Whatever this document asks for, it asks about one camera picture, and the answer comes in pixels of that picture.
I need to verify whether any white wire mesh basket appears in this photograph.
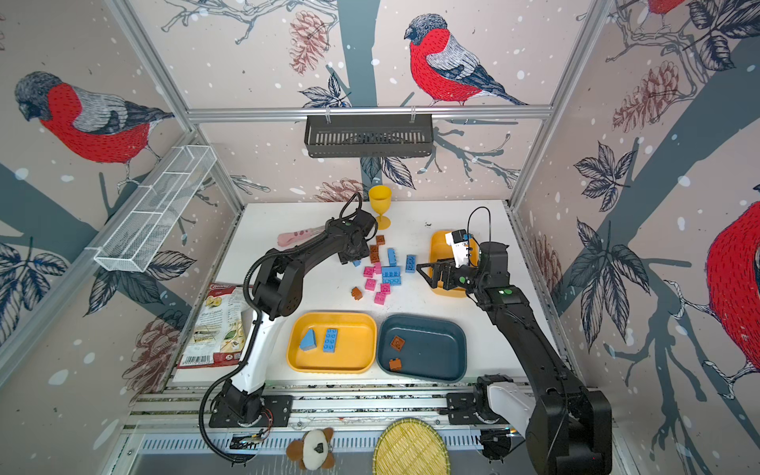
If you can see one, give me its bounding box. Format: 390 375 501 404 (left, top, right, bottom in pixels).
94 144 217 272

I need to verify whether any woven bamboo plate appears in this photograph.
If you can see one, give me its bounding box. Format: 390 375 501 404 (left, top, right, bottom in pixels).
372 418 451 475

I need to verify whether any yellow tray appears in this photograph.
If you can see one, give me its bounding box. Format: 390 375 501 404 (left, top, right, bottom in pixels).
287 312 377 374
429 231 479 298

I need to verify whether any blue lego brick slanted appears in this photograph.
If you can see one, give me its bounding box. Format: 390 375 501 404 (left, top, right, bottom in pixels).
299 329 318 352

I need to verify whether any aluminium crossbar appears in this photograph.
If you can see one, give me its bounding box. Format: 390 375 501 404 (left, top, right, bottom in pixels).
186 105 554 124

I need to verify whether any yellow tray right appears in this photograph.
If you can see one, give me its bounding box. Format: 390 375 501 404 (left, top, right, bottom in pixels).
429 231 479 298

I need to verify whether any large blue lego brick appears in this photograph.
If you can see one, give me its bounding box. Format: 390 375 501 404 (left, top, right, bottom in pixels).
381 266 402 286

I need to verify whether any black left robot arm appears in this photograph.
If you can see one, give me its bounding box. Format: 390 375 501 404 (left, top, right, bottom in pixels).
198 208 378 466

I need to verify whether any plush toy dog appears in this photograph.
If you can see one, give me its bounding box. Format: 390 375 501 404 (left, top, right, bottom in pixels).
286 427 336 471

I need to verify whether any yellow tray front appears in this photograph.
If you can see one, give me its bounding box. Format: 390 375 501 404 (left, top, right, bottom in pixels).
287 312 377 374

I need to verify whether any red snack bag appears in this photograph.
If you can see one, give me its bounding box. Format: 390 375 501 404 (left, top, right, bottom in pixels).
178 283 249 369

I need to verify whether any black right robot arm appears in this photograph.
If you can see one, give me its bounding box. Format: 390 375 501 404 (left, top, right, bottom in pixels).
417 241 613 474

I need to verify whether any dark teal tray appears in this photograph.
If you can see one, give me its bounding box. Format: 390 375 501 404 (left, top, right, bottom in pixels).
376 314 467 384

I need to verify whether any black hanging basket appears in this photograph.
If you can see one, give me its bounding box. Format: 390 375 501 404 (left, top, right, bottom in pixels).
304 115 435 158

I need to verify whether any yellow plastic goblet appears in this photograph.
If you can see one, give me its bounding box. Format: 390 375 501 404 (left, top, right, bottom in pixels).
368 185 392 231

